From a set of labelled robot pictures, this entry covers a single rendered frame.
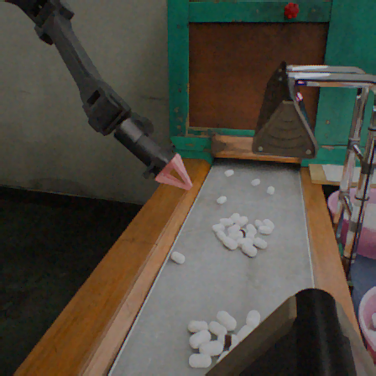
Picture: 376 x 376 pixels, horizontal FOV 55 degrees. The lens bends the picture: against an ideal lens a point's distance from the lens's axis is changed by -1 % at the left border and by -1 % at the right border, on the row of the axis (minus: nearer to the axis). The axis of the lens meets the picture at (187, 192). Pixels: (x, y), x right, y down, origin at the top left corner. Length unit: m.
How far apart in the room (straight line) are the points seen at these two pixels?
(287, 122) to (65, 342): 0.44
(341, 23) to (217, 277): 0.83
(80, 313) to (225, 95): 0.87
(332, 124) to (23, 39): 1.97
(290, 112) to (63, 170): 2.33
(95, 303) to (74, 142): 1.98
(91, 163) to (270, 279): 1.96
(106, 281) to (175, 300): 0.13
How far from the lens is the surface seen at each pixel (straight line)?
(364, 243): 0.98
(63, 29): 1.03
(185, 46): 1.27
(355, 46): 1.26
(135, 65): 2.26
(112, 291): 0.68
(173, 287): 0.72
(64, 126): 2.58
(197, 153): 1.32
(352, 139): 0.86
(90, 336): 0.61
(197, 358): 0.57
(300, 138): 0.47
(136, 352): 0.61
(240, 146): 1.24
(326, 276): 0.75
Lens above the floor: 1.19
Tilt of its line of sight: 24 degrees down
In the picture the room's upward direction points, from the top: straight up
